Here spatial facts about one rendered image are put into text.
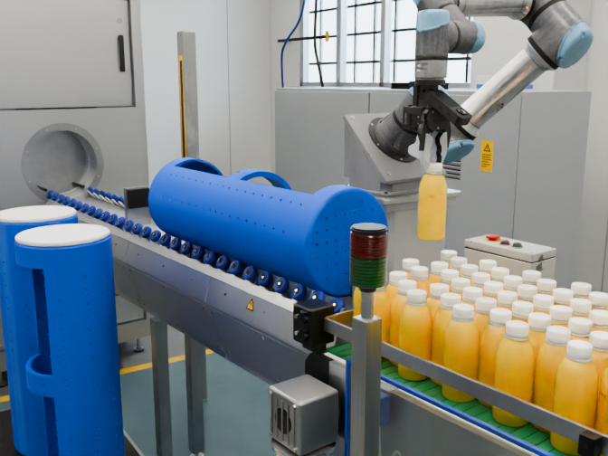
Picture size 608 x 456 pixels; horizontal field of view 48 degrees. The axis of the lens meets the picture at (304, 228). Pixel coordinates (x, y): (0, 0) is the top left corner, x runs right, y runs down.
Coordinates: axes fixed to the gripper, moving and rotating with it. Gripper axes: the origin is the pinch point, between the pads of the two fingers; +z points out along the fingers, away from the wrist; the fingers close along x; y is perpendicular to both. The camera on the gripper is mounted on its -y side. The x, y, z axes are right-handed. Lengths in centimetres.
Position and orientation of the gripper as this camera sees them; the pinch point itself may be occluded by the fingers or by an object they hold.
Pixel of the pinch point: (433, 166)
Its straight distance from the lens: 164.5
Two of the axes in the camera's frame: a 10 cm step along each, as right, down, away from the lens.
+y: -6.1, -1.7, 7.7
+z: 0.0, 9.8, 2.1
